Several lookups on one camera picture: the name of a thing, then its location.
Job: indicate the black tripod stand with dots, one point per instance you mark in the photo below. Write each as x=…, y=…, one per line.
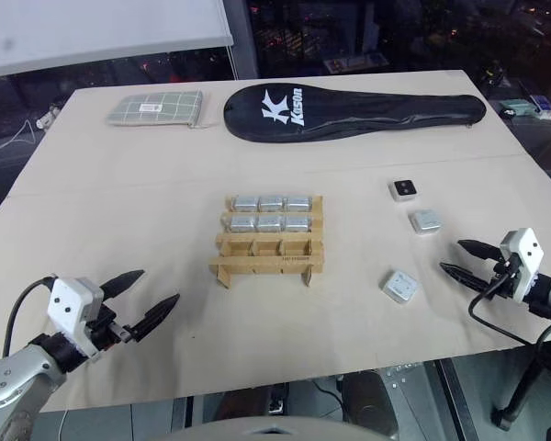
x=528, y=381

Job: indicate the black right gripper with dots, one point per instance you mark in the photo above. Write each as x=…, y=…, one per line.
x=505, y=280

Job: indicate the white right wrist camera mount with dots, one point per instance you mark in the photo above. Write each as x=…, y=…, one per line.
x=525, y=257

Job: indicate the wooden slotted rack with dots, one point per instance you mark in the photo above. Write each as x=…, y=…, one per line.
x=262, y=264

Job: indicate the black table frame bar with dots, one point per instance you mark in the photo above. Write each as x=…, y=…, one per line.
x=457, y=399

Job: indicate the dark rounded shape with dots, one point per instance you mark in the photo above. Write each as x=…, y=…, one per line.
x=369, y=399

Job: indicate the black Kason racket bag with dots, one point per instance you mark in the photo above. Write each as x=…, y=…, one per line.
x=349, y=112

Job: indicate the white roller blind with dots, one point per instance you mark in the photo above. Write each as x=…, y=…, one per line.
x=96, y=32

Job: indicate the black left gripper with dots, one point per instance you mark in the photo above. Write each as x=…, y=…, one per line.
x=104, y=328

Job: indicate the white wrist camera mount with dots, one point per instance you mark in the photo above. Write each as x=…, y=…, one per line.
x=525, y=257
x=69, y=303

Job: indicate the small white device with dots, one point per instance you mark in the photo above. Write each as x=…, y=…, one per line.
x=46, y=117

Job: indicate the white box black top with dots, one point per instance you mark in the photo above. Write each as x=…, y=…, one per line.
x=403, y=189

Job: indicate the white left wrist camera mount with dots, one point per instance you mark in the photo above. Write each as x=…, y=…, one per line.
x=69, y=303

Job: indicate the grey rounded robot body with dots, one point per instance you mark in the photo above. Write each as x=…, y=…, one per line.
x=280, y=429

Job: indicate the green plaid fabric pouch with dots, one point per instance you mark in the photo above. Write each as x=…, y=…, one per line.
x=154, y=108

